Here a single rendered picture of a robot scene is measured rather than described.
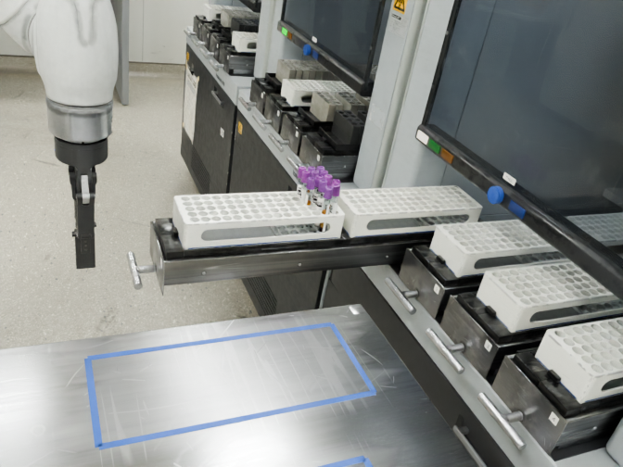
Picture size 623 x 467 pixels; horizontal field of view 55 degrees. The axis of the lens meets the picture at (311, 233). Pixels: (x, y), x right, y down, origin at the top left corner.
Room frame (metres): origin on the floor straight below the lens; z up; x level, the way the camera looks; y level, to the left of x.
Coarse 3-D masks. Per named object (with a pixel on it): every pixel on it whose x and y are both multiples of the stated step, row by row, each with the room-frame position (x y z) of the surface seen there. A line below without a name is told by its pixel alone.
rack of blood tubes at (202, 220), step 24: (288, 192) 1.02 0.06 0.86; (192, 216) 0.88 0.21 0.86; (216, 216) 0.88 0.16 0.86; (240, 216) 0.89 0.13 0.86; (264, 216) 0.92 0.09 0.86; (288, 216) 0.94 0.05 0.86; (312, 216) 0.94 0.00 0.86; (336, 216) 0.96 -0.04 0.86; (192, 240) 0.84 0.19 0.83; (216, 240) 0.86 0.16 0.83; (240, 240) 0.88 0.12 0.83; (264, 240) 0.90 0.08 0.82; (288, 240) 0.92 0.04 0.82
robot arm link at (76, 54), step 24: (48, 0) 0.77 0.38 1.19; (72, 0) 0.77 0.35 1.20; (96, 0) 0.79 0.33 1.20; (48, 24) 0.76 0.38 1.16; (72, 24) 0.76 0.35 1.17; (96, 24) 0.78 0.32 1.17; (48, 48) 0.76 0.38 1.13; (72, 48) 0.76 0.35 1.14; (96, 48) 0.77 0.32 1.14; (48, 72) 0.76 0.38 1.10; (72, 72) 0.76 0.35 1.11; (96, 72) 0.77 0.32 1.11; (48, 96) 0.77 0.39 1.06; (72, 96) 0.76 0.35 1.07; (96, 96) 0.78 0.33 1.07
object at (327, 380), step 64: (256, 320) 0.68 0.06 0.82; (320, 320) 0.71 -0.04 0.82; (0, 384) 0.48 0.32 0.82; (64, 384) 0.50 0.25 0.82; (128, 384) 0.51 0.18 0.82; (192, 384) 0.53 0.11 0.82; (256, 384) 0.55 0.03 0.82; (320, 384) 0.57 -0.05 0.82; (384, 384) 0.60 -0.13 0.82; (0, 448) 0.40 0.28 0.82; (64, 448) 0.41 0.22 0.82; (128, 448) 0.42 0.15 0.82; (192, 448) 0.44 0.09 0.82; (256, 448) 0.46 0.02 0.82; (320, 448) 0.47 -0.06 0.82; (384, 448) 0.49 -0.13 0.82; (448, 448) 0.51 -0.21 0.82
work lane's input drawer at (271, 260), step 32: (160, 224) 0.89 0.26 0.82; (128, 256) 0.87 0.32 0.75; (160, 256) 0.82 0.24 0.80; (192, 256) 0.83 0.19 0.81; (224, 256) 0.85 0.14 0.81; (256, 256) 0.87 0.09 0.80; (288, 256) 0.90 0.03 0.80; (320, 256) 0.93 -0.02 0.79; (352, 256) 0.96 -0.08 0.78; (384, 256) 0.99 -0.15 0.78; (160, 288) 0.81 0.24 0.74
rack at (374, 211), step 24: (360, 192) 1.09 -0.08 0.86; (384, 192) 1.11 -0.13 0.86; (408, 192) 1.12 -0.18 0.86; (432, 192) 1.14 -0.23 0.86; (456, 192) 1.17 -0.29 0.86; (360, 216) 0.98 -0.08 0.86; (384, 216) 1.01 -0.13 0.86; (408, 216) 1.03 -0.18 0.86; (432, 216) 1.11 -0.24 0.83; (456, 216) 1.13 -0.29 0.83
